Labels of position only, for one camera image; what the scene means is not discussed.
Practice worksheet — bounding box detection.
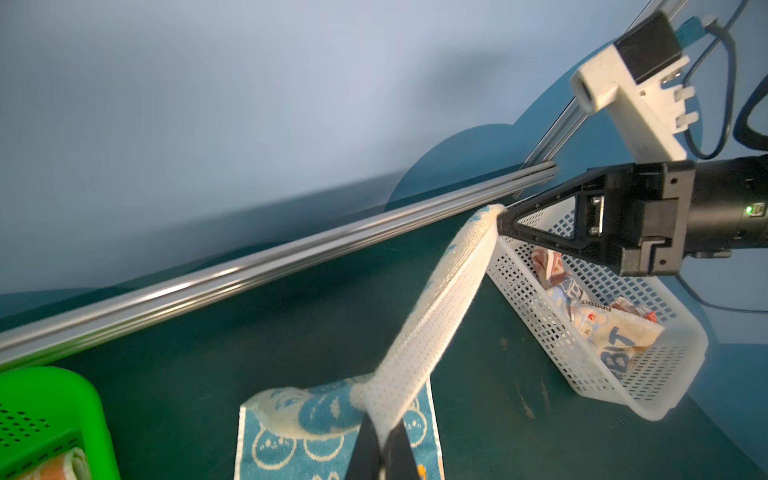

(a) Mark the teal patterned towel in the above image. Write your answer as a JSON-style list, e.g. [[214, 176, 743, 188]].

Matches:
[[234, 204, 506, 479]]

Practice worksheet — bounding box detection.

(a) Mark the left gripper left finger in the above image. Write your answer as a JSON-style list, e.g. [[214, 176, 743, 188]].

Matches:
[[344, 414, 383, 480]]

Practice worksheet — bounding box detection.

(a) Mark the beige lettered towel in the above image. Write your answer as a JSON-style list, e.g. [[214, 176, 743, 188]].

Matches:
[[531, 247, 664, 379]]

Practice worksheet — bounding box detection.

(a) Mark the orange jellyfish pattern towel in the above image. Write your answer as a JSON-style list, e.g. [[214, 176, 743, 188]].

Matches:
[[19, 448, 92, 480]]

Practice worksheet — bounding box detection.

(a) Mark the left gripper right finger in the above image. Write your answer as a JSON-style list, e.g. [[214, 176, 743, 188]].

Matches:
[[381, 422, 420, 480]]

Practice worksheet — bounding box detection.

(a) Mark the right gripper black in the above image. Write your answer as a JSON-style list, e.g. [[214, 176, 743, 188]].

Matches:
[[497, 158, 767, 277]]

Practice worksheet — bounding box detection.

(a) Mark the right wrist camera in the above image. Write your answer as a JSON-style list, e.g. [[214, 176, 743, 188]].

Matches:
[[570, 11, 699, 164]]

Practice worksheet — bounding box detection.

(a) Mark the white plastic basket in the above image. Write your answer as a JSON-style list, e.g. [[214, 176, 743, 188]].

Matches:
[[487, 237, 709, 421]]

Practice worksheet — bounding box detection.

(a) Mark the green plastic basket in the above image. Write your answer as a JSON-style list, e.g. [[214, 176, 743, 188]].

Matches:
[[1, 367, 120, 479]]

